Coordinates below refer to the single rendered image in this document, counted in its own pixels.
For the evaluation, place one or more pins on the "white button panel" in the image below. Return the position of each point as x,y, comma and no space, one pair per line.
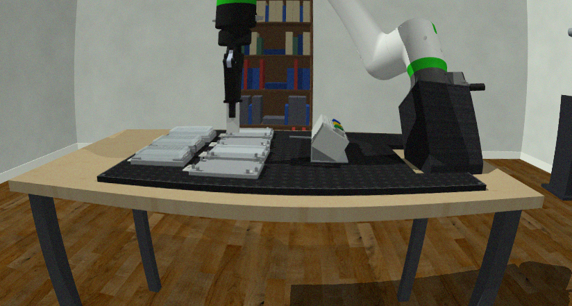
329,141

